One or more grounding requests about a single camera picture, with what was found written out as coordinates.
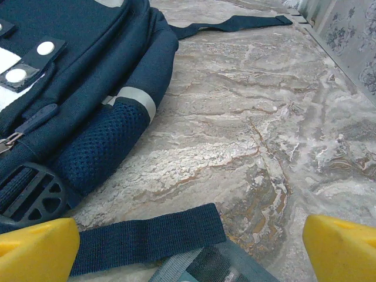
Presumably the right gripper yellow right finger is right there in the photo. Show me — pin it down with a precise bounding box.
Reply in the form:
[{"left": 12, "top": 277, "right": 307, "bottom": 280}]
[{"left": 303, "top": 214, "right": 376, "bottom": 282}]

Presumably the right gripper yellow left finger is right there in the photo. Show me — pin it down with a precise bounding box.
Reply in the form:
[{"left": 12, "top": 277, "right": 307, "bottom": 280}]
[{"left": 0, "top": 217, "right": 80, "bottom": 282}]

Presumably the grey mesh pencil case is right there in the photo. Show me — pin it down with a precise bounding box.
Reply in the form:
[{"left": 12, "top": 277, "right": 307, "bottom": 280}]
[{"left": 148, "top": 242, "right": 280, "bottom": 282}]

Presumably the navy blue backpack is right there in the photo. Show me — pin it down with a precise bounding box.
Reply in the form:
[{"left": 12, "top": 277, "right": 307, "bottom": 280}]
[{"left": 0, "top": 0, "right": 294, "bottom": 277}]

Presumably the aluminium table side rail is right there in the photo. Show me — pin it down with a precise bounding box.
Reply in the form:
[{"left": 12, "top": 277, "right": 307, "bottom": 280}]
[{"left": 281, "top": 5, "right": 376, "bottom": 104}]

